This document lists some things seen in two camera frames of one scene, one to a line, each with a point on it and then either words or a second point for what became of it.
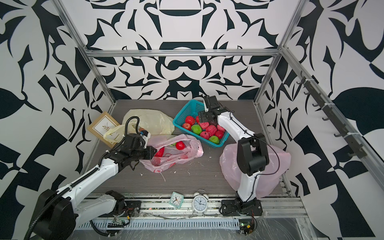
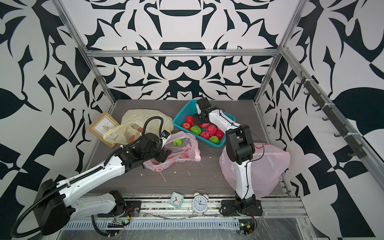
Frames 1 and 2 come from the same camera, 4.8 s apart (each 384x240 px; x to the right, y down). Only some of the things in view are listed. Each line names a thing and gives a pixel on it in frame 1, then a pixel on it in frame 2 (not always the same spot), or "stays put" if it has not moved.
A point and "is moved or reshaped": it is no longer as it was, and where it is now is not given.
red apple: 211,130 stays put
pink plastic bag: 172,149 stays put
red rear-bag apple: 180,145 is moved or reshaped
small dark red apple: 219,134 stays put
